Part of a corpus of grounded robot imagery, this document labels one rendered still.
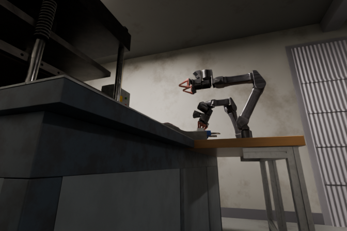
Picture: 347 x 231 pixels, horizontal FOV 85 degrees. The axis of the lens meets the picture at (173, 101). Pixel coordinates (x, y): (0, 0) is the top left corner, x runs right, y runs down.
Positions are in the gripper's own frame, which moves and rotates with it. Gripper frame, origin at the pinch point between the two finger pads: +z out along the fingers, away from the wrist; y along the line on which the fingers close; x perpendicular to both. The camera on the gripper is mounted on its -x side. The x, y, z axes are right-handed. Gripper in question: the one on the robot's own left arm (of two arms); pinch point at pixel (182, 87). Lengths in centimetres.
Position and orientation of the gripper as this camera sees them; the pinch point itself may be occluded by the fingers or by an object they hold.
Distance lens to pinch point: 133.2
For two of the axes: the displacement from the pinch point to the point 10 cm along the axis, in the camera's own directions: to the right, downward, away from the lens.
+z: -9.5, 1.2, 2.8
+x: 0.2, 9.5, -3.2
